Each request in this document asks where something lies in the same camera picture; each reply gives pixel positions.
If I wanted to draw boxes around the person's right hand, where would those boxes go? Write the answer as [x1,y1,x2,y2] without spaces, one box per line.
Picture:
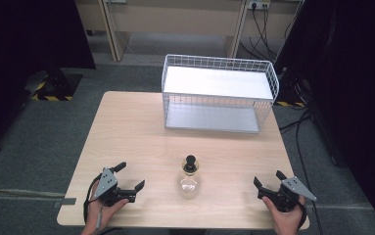
[261,194,306,235]

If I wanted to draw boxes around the white power strip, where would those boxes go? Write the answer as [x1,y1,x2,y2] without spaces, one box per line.
[247,0,272,11]

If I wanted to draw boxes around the dark curtain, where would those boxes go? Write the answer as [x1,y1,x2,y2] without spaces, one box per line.
[273,0,375,229]

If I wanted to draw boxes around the clear glass bottle black stopper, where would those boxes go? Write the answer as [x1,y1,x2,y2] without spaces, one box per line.
[175,154,202,200]

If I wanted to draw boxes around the person's left hand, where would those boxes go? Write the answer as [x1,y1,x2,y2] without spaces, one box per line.
[81,190,131,235]

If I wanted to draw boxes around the thin white cable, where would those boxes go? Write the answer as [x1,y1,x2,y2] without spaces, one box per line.
[121,38,164,66]

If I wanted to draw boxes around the grey floor tape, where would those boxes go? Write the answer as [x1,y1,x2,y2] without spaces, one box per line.
[52,197,77,210]

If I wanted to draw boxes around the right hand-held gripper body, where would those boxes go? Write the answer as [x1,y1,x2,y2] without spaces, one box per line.
[257,175,318,213]

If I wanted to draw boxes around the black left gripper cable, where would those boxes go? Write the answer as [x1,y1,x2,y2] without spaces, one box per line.
[82,173,104,226]

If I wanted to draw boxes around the black stand base striped tape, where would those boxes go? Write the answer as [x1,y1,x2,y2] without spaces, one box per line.
[27,68,84,103]

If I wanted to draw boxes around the black power cables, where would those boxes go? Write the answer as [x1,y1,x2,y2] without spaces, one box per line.
[238,3,302,64]

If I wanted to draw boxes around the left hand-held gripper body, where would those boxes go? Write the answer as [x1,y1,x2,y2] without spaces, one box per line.
[93,166,137,208]

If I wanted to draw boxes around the white wire shelf rack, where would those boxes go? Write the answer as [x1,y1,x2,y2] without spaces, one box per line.
[161,53,280,134]

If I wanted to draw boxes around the beige desk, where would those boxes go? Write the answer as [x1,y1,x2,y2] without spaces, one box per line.
[74,0,305,63]

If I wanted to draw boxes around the black floor cable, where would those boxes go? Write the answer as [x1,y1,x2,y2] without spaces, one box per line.
[278,107,324,235]

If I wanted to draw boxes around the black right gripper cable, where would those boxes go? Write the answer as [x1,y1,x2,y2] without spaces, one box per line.
[296,198,308,230]

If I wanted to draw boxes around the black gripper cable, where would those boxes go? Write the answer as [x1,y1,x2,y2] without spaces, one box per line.
[82,173,104,226]
[296,198,308,230]

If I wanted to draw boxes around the grey floor cable cover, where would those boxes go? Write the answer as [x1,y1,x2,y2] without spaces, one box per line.
[0,187,66,201]

